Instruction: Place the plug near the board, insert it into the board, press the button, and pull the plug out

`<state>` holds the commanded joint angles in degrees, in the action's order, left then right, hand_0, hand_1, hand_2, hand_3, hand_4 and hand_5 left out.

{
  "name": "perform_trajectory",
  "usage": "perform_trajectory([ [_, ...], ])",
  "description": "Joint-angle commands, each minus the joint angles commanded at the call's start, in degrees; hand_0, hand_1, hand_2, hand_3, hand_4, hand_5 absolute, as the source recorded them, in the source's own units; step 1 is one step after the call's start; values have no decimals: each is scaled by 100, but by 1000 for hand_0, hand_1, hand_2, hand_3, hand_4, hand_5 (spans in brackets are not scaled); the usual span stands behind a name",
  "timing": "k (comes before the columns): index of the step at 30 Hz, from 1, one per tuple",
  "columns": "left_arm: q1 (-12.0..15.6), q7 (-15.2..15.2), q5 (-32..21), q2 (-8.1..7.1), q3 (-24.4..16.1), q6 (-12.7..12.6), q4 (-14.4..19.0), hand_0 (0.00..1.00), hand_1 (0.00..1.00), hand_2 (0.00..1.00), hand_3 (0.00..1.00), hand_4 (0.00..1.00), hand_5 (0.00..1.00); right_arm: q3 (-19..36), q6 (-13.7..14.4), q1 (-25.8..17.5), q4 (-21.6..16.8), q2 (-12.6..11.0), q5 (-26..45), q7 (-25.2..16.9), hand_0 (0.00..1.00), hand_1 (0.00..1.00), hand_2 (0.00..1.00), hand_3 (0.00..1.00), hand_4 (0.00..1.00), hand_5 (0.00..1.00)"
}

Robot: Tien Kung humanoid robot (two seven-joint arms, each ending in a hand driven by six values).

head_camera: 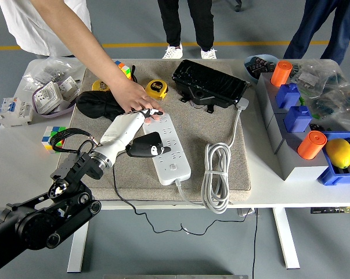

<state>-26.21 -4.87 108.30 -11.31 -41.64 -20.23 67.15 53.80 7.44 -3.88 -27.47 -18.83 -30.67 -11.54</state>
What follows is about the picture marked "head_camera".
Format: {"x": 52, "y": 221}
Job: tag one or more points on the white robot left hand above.
{"x": 122, "y": 128}

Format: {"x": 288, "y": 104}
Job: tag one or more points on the person's left hand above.
{"x": 134, "y": 96}

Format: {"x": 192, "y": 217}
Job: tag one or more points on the black power adapter plug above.
{"x": 147, "y": 139}

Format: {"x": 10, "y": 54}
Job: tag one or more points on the white power strip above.
{"x": 169, "y": 165}

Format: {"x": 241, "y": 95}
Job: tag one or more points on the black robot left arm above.
{"x": 76, "y": 168}

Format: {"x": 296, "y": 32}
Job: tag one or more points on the person's left forearm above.
{"x": 73, "y": 37}

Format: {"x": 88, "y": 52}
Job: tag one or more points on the colourful puzzle cube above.
{"x": 124, "y": 69}
{"x": 47, "y": 136}

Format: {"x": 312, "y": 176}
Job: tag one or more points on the black cloth pouch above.
{"x": 96, "y": 104}

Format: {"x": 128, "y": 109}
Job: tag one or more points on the grey-brown mat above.
{"x": 192, "y": 130}

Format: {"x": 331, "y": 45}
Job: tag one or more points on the black table control panel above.
{"x": 332, "y": 210}

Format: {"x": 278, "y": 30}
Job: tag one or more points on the black wrapped electronic device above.
{"x": 209, "y": 81}

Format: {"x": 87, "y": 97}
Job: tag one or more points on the white table leg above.
{"x": 286, "y": 238}
{"x": 79, "y": 241}

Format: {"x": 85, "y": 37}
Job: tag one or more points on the person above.
{"x": 317, "y": 23}
{"x": 18, "y": 26}
{"x": 173, "y": 23}

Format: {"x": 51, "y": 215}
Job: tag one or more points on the clear bag of screws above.
{"x": 55, "y": 69}

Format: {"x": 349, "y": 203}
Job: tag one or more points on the blue plastic bin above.
{"x": 331, "y": 177}

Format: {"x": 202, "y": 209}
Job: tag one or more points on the white circuit breaker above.
{"x": 13, "y": 113}

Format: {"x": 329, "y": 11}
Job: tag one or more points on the blue bowl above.
{"x": 248, "y": 72}

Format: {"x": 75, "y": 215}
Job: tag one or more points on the grey storage box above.
{"x": 296, "y": 168}
{"x": 274, "y": 130}
{"x": 264, "y": 93}

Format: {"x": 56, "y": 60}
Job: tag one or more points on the yellow lemon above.
{"x": 339, "y": 152}

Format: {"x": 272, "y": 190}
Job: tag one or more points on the grey under-table box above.
{"x": 245, "y": 212}

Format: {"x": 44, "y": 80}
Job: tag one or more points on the dark circuit boards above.
{"x": 259, "y": 65}

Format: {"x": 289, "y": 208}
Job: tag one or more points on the black chair caster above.
{"x": 238, "y": 6}

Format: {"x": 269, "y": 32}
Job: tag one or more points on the orange cylinder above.
{"x": 311, "y": 146}
{"x": 280, "y": 74}

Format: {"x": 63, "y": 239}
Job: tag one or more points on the blue plastic block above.
{"x": 298, "y": 119}
{"x": 288, "y": 96}

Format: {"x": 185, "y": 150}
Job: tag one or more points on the small black parts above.
{"x": 316, "y": 127}

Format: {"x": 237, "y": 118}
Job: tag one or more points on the green plastic piece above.
{"x": 315, "y": 117}
{"x": 301, "y": 101}

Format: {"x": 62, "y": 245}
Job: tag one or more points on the clear bag of electronic parts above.
{"x": 337, "y": 107}
{"x": 314, "y": 78}

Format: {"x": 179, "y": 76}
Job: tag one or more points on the white wall socket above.
{"x": 47, "y": 97}
{"x": 68, "y": 87}

